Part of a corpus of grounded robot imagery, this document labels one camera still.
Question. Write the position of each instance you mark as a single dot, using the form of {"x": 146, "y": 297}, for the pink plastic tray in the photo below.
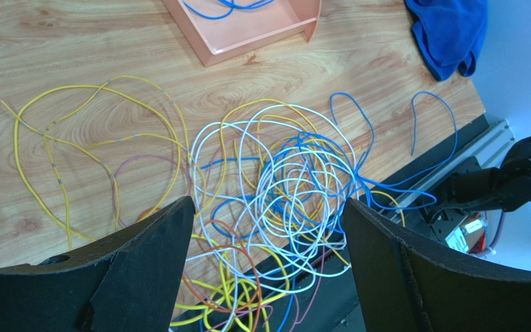
{"x": 217, "y": 32}

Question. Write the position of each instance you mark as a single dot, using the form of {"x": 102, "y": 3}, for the dark blue towel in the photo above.
{"x": 449, "y": 35}

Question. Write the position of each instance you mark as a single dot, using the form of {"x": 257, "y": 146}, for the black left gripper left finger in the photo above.
{"x": 127, "y": 281}

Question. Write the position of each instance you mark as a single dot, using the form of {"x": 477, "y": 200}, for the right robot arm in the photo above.
{"x": 506, "y": 188}

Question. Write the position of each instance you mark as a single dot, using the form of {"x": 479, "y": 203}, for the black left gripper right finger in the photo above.
{"x": 479, "y": 295}

